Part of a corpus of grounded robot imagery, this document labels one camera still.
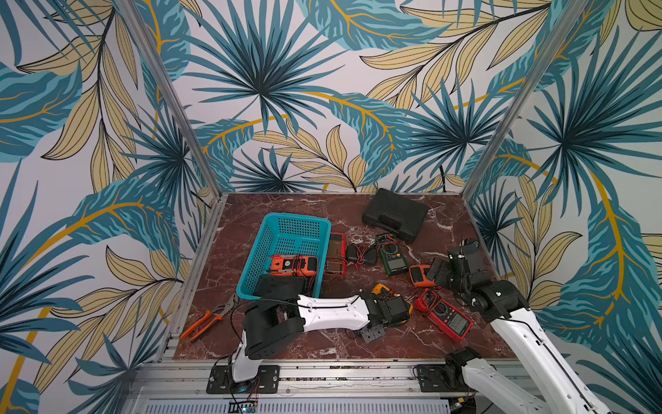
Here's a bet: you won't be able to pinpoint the orange black multimeter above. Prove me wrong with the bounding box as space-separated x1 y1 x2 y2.
269 255 318 278

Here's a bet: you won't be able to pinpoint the yellow multimeter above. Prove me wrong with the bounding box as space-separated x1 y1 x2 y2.
372 283 414 315

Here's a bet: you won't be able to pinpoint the small black case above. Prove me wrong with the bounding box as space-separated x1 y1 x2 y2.
359 324 385 343

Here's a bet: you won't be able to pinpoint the black green multimeter face down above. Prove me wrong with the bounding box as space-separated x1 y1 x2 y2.
253 275 308 297

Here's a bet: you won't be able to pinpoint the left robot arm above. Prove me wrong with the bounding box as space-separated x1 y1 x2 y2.
229 287 411 384

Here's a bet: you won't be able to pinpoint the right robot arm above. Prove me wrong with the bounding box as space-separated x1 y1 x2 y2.
422 241 610 413

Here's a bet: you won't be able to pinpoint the green multimeter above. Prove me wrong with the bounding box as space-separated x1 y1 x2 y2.
375 234 409 277

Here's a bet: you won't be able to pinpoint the red grey multimeter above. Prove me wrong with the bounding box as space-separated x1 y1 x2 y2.
414 288 473 342

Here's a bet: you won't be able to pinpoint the red multimeter face down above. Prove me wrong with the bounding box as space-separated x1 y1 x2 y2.
324 232 348 276

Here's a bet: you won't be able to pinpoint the teal plastic basket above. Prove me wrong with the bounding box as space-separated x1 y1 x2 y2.
236 213 332 300

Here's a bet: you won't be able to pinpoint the small orange clamp meter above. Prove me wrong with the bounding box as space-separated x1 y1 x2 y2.
409 265 436 288

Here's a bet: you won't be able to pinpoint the black plastic tool case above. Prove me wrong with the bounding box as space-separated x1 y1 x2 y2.
362 189 429 243

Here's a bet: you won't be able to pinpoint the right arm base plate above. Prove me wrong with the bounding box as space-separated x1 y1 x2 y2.
413 364 468 393

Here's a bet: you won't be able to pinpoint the orange handled pliers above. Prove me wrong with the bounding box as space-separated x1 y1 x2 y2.
179 293 239 342

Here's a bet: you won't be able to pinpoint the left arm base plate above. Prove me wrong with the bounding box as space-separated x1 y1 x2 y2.
206 364 281 395

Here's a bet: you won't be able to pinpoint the aluminium front rail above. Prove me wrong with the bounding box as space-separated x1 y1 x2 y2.
129 359 442 400

